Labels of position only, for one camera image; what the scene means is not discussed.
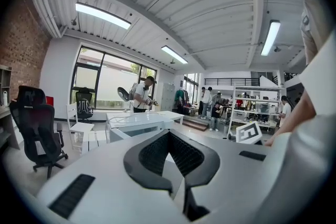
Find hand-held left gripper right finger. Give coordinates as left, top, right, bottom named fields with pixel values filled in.
left=169, top=131, right=221, bottom=222

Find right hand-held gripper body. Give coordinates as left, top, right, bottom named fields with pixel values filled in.
left=227, top=120, right=264, bottom=145

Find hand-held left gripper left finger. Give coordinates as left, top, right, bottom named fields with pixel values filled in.
left=123, top=129, right=174, bottom=191

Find white microwave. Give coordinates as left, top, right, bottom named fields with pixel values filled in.
left=104, top=111, right=175, bottom=144

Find person's right forearm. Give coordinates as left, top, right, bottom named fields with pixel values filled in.
left=264, top=91, right=318, bottom=147

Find white metal shelf rack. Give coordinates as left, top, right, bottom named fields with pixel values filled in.
left=226, top=84, right=286, bottom=140

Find black mezzanine railing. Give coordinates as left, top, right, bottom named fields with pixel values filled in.
left=204, top=77, right=261, bottom=88

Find plain white table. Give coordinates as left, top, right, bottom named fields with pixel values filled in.
left=157, top=110, right=185, bottom=125

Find white table with black lines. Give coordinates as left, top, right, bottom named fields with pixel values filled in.
left=87, top=130, right=111, bottom=152

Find clothes rack with garments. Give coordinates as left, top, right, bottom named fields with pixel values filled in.
left=174, top=88, right=194, bottom=114

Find pale grey lockers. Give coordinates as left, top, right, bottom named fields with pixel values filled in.
left=159, top=82, right=175, bottom=112

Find white wooden chair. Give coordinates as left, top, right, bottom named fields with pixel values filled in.
left=65, top=102, right=95, bottom=153

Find black framed window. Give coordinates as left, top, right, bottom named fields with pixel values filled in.
left=70, top=45, right=159, bottom=111

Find black backpack with white stripes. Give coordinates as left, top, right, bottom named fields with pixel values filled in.
left=77, top=99, right=94, bottom=115

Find black mesh office chair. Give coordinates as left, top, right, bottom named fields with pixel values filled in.
left=75, top=87, right=95, bottom=123

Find long ceiling light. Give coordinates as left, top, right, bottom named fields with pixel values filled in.
left=75, top=2, right=132, bottom=30
left=160, top=45, right=189, bottom=65
left=260, top=19, right=281, bottom=57

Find person's beige shirt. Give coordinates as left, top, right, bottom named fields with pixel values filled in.
left=300, top=0, right=332, bottom=67

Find grey desk with shelf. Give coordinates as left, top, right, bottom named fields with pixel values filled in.
left=0, top=65, right=21, bottom=151

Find black oval ring device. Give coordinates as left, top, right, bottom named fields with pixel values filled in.
left=117, top=86, right=130, bottom=102

